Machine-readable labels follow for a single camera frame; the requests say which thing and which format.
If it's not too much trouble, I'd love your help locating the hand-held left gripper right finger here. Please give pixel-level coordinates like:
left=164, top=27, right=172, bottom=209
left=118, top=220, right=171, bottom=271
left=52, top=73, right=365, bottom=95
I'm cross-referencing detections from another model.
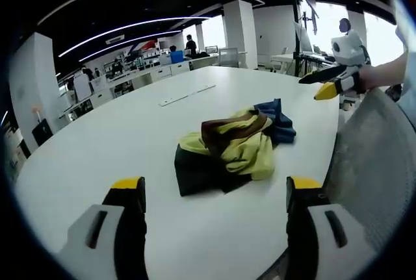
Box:
left=285, top=175, right=382, bottom=280

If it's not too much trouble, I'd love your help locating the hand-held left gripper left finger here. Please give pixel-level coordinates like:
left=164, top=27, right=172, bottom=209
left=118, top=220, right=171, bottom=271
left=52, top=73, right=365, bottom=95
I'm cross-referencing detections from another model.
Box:
left=57, top=176, right=150, bottom=280

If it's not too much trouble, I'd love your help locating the pile of coloured cloths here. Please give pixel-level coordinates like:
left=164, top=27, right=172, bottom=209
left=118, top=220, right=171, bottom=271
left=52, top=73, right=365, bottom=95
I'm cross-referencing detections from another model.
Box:
left=178, top=97, right=298, bottom=182

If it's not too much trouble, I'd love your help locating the black folding template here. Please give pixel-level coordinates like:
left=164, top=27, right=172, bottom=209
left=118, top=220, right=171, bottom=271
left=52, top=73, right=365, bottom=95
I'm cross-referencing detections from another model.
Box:
left=174, top=144, right=257, bottom=198

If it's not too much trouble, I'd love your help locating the person's right hand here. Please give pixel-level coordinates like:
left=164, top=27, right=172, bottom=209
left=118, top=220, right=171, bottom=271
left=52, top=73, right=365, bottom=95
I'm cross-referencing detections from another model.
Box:
left=356, top=64, right=382, bottom=94

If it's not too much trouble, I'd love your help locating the grey mesh office chair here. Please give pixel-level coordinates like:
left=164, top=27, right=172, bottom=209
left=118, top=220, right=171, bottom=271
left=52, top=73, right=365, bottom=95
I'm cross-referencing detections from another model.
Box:
left=324, top=86, right=416, bottom=263

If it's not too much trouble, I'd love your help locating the white mesh office chair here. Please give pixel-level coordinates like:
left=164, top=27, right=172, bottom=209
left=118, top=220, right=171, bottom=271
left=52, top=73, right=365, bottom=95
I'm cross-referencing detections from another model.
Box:
left=218, top=47, right=240, bottom=68

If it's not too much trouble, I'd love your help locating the black bag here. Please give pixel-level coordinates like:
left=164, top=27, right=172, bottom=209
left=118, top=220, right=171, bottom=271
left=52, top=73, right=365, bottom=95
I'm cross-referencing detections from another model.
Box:
left=31, top=118, right=55, bottom=147

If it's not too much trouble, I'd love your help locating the row of white cabinets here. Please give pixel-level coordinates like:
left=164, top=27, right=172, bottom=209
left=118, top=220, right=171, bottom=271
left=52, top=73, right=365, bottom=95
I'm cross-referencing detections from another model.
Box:
left=60, top=60, right=196, bottom=121

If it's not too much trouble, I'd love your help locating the white table cable cover strip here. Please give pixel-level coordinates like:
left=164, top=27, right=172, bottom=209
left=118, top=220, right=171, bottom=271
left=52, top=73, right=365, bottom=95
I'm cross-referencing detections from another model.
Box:
left=158, top=84, right=217, bottom=107

